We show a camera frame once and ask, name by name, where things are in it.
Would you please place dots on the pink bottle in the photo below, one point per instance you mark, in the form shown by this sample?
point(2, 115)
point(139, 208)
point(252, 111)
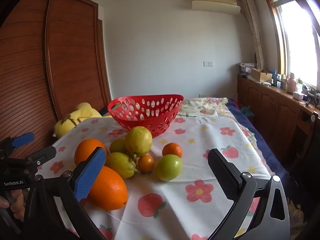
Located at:
point(291, 85)

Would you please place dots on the dark blue bedsheet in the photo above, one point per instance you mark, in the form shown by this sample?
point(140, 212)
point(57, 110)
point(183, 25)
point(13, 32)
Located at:
point(265, 152)

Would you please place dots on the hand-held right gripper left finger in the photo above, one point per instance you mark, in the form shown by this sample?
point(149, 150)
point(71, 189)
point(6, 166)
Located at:
point(90, 175)

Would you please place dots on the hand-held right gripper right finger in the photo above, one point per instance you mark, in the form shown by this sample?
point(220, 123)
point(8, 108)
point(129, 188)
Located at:
point(222, 177)

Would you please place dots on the black chair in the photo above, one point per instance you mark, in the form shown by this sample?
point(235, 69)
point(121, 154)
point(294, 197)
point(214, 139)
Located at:
point(313, 118)

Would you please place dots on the white air conditioner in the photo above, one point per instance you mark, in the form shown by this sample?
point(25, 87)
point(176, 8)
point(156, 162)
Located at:
point(215, 7)

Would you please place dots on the floral blanket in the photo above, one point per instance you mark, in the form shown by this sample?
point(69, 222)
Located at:
point(200, 107)

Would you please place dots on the green-capped bottle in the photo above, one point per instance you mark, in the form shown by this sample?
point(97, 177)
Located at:
point(300, 85)

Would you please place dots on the patterned curtain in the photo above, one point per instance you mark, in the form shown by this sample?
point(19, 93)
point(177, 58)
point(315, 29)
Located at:
point(252, 25)

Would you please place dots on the cardboard box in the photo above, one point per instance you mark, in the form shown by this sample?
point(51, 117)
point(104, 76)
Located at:
point(260, 74)

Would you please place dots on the large yellow-green pear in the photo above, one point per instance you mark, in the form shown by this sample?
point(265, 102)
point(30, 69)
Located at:
point(138, 141)

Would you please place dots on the small tangerine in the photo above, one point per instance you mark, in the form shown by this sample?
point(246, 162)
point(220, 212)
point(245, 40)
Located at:
point(146, 164)

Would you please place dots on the wooden wardrobe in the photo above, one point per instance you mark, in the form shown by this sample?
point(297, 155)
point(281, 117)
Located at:
point(70, 55)

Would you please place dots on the red plastic basket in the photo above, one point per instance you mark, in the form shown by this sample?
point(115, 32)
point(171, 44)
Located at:
point(120, 120)

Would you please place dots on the large oval orange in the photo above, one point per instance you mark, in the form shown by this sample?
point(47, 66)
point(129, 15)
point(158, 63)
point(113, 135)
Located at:
point(110, 192)

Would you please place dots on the small white box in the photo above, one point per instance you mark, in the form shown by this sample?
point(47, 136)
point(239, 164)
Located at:
point(298, 95)

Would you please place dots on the dark blue bottle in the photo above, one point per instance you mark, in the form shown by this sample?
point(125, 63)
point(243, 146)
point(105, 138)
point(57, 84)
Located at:
point(274, 78)

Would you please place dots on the white wall switch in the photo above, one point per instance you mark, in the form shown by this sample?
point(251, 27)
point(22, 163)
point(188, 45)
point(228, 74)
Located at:
point(208, 64)

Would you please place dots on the white fruit-print tablecloth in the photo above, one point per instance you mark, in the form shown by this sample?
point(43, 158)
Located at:
point(200, 142)

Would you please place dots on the yellow plush toy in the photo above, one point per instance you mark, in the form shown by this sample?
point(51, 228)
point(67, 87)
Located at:
point(85, 110)

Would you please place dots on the small black tripod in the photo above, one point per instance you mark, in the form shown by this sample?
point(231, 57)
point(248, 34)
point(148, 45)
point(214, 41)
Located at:
point(312, 96)

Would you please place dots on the teal cloth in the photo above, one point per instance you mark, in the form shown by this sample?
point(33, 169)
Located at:
point(247, 111)

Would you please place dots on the window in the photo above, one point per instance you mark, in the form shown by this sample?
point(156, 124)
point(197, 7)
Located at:
point(295, 42)

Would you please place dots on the round orange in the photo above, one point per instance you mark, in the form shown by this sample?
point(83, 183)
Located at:
point(86, 151)

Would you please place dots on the wooden cabinet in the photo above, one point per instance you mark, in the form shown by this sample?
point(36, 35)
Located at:
point(270, 105)

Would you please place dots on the green apple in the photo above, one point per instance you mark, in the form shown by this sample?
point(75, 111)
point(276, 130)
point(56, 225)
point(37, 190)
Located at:
point(168, 167)

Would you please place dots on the small green fruit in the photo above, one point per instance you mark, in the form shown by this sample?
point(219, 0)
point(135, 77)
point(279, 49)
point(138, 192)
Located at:
point(117, 146)

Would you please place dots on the green pear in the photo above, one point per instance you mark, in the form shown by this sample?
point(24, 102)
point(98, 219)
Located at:
point(120, 165)

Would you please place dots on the person's left hand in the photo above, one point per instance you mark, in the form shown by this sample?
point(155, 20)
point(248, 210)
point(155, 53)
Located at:
point(17, 197)

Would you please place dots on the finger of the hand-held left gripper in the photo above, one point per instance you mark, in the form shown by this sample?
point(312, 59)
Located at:
point(23, 140)
point(42, 157)

